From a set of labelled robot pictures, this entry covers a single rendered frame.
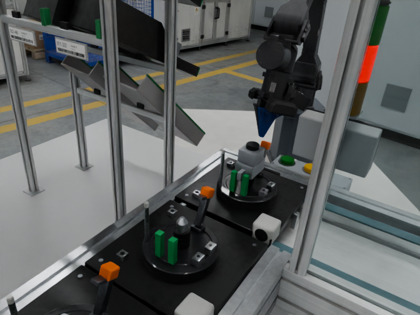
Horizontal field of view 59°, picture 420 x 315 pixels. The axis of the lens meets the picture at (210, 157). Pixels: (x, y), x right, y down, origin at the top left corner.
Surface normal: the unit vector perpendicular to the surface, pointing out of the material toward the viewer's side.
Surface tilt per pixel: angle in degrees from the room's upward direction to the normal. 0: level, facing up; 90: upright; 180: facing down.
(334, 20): 90
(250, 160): 90
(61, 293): 0
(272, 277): 0
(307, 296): 90
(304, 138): 90
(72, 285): 0
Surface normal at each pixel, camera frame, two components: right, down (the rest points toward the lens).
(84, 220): 0.07, -0.87
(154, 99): 0.73, 0.37
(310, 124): -0.54, 0.37
